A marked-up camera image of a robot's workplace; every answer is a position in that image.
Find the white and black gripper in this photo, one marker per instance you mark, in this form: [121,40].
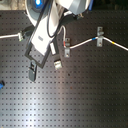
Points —
[45,29]

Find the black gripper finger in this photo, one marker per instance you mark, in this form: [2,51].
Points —
[32,70]

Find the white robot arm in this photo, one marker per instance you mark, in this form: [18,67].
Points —
[68,10]

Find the grey cable clip middle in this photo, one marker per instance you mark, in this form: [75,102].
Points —
[67,43]

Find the grey cable clip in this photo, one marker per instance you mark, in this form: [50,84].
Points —
[67,43]
[100,34]

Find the grey cable clip right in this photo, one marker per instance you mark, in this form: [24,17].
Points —
[100,34]

